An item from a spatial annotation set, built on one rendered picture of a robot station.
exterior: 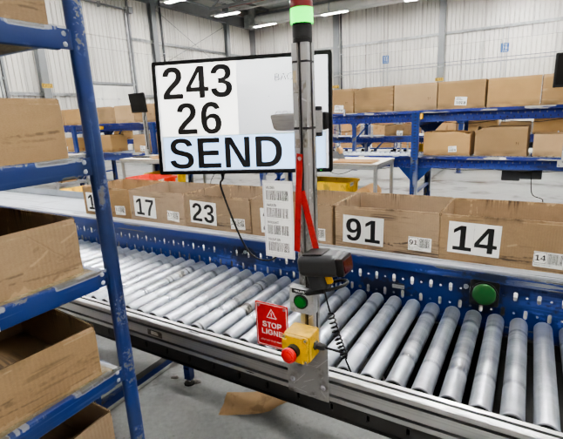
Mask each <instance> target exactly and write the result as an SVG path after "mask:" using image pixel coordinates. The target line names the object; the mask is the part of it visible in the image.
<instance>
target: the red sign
mask: <svg viewBox="0 0 563 439"><path fill-rule="evenodd" d="M255 313H256V327H257V341H258V343H260V344H263V345H267V346H270V347H273V348H279V349H281V350H282V335H283V334H284V332H285V331H286V330H287V329H288V308H287V307H284V306H279V305H275V304H271V303H267V302H263V301H255Z"/></svg>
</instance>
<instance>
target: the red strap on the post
mask: <svg viewBox="0 0 563 439"><path fill-rule="evenodd" d="M302 162H303V154H299V153H297V154H296V181H295V245H294V251H297V252H300V245H301V216H302V208H303V211H304V215H305V219H306V222H307V226H308V230H309V236H310V239H311V243H312V247H313V248H319V246H318V242H317V238H316V235H315V229H314V225H313V221H312V218H311V214H310V210H309V204H308V201H307V197H306V193H305V190H304V191H302Z"/></svg>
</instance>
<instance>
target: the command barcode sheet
mask: <svg viewBox="0 0 563 439"><path fill-rule="evenodd" d="M262 192H263V209H264V225H265V241H266V255H268V256H274V257H280V258H285V259H291V260H295V251H294V245H295V231H294V208H293V192H295V185H293V184H292V181H278V180H263V181H262Z"/></svg>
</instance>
